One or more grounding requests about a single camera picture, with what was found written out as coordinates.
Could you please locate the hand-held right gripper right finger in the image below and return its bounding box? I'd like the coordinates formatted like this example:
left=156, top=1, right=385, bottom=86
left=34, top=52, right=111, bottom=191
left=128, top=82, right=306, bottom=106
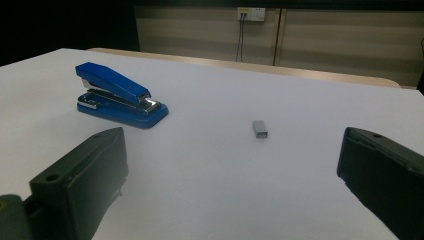
left=336, top=126, right=424, bottom=240

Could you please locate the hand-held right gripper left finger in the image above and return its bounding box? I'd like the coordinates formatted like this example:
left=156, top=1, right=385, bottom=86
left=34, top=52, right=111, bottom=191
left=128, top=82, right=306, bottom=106
left=29, top=127, right=129, bottom=240

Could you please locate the blue stapler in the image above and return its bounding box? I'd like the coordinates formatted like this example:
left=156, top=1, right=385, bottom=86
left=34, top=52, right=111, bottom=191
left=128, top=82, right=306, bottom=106
left=74, top=61, right=170, bottom=130

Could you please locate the grey staple strip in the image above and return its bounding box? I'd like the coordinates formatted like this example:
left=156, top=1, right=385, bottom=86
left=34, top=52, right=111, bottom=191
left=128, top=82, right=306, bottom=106
left=252, top=120, right=269, bottom=139

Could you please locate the wooden table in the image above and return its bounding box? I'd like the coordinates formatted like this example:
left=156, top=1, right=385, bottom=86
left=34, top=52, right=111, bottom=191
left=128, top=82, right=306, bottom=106
left=87, top=47, right=401, bottom=89

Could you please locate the black socket cable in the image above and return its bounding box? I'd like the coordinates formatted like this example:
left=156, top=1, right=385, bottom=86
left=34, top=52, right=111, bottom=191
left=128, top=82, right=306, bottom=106
left=235, top=13, right=242, bottom=63
left=239, top=13, right=246, bottom=63

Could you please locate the white wall socket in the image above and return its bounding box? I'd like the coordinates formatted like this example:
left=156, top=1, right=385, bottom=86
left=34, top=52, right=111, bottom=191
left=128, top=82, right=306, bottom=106
left=237, top=7, right=267, bottom=22

